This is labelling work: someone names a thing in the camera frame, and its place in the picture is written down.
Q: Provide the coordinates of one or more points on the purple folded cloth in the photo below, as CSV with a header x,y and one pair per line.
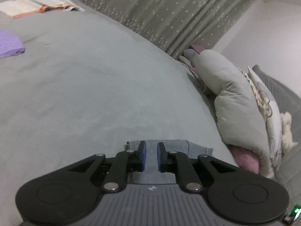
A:
x,y
9,43

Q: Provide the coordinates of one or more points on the printed white pillow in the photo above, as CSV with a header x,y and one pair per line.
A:
x,y
272,122

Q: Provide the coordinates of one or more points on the white plush toy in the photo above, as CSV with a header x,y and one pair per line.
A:
x,y
287,131

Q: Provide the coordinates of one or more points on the light grey duvet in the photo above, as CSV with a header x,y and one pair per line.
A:
x,y
230,103

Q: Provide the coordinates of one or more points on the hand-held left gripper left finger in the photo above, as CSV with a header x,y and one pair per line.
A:
x,y
143,155

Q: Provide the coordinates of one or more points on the grey quilted headboard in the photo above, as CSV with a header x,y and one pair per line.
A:
x,y
289,98

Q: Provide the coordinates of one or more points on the grey knitted sweater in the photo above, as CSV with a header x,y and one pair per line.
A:
x,y
192,149

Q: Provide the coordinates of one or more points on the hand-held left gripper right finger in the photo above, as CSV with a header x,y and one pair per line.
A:
x,y
160,156

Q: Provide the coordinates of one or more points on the magazines at bed edge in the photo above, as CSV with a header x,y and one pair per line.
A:
x,y
54,0

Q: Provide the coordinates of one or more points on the grey star-patterned curtain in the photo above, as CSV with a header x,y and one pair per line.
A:
x,y
164,11

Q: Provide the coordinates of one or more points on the grey bed blanket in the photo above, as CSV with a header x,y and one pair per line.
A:
x,y
94,87

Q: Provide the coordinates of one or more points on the striped pink cloth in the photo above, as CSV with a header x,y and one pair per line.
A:
x,y
188,63

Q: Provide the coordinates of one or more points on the white open book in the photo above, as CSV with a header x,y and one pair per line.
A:
x,y
16,6

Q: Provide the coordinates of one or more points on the pink pillow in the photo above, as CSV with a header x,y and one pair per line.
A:
x,y
244,157

